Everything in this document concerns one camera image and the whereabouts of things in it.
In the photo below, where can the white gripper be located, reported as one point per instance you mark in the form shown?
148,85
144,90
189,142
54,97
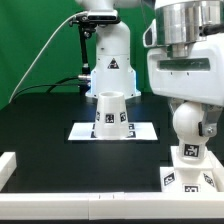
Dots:
199,78

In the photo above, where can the white lamp bulb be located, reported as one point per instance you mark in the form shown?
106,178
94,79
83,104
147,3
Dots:
185,122

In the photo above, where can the white lamp base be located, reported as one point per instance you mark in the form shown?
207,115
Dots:
206,176

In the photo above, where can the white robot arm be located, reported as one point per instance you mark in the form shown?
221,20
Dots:
185,43

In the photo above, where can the white lamp shade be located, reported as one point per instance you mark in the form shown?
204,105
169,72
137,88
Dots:
111,120

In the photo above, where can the white tag sheet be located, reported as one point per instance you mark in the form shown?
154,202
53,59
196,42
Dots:
137,131

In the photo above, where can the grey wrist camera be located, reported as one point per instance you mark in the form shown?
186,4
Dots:
150,36

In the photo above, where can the white front rail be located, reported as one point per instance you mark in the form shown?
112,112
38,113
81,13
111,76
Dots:
116,206

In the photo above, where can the white rail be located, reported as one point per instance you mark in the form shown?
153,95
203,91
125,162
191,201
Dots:
116,206
8,165

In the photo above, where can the black camera stand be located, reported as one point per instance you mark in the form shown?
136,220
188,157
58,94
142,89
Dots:
85,56

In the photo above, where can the black rear camera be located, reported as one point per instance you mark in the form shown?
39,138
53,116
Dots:
95,17

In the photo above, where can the white left rail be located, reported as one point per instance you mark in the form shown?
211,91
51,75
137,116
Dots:
8,165

